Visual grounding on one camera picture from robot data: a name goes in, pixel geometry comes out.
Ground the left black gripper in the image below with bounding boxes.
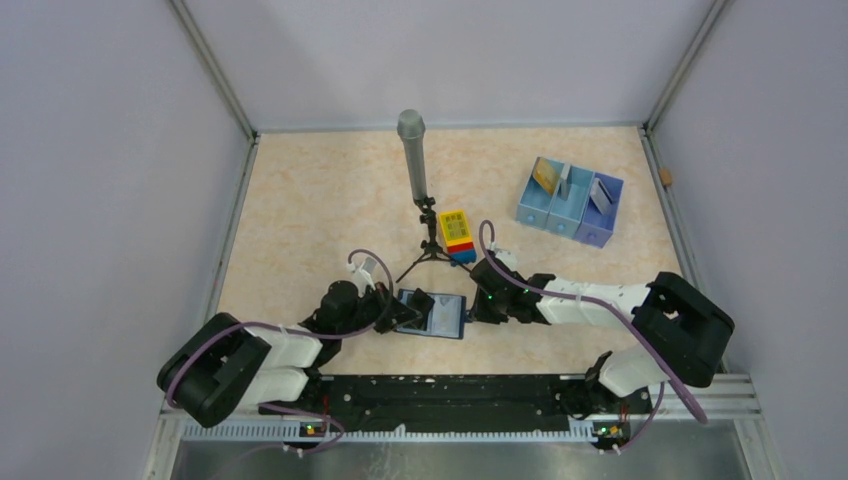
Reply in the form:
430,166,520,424
338,281,422,336

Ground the black credit card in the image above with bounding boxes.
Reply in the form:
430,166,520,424
558,163,571,201
404,289,435,331

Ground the dark blue card holder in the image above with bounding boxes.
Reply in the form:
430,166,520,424
396,293,468,340

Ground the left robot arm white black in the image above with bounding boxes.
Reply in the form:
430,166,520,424
156,280,436,427

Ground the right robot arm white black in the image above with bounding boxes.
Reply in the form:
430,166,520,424
470,260,735,412

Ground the gold credit card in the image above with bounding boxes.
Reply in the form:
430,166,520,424
532,157,564,196

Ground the silver credit card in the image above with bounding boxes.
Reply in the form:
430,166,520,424
589,177,614,216

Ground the yellow red blue toy block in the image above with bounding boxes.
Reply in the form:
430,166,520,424
438,210,477,265

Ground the black tripod stand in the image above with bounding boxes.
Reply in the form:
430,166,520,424
397,197,465,283

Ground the light blue drawer left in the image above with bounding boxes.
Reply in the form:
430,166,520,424
515,160,553,229

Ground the light blue drawer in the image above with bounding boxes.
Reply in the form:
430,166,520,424
515,160,553,229
544,165,594,239

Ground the light blue drawer middle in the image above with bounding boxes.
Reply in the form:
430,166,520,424
544,165,594,239

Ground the purple drawer right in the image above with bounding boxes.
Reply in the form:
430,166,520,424
574,172,624,248

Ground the grey microphone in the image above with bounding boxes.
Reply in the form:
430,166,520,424
396,109,428,203

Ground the small wooden knob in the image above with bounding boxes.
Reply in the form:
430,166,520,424
657,168,673,188

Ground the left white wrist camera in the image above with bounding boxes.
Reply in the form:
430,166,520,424
347,257,377,296

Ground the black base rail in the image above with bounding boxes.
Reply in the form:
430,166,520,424
284,374,653,433

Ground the white cable duct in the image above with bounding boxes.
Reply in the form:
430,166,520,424
182,420,598,443

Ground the aluminium frame front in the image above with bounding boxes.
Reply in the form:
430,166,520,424
142,375,787,479

